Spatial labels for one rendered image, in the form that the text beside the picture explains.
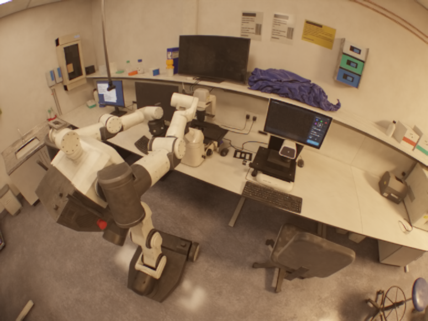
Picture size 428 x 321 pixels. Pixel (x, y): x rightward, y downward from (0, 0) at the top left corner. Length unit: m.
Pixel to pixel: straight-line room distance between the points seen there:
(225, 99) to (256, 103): 0.34
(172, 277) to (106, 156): 1.22
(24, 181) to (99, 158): 2.40
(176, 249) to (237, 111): 1.46
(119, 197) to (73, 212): 0.20
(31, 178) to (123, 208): 2.50
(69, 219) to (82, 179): 0.13
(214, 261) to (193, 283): 0.30
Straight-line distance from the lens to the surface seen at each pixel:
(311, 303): 1.97
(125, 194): 0.45
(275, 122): 1.25
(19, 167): 2.80
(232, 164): 1.44
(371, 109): 2.02
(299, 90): 1.52
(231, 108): 1.89
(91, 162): 0.56
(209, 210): 2.03
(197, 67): 1.79
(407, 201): 2.31
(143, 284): 1.42
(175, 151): 0.62
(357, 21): 1.92
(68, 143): 0.54
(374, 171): 2.25
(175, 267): 1.59
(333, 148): 1.96
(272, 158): 1.33
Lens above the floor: 1.69
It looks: 40 degrees down
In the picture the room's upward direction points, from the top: 4 degrees clockwise
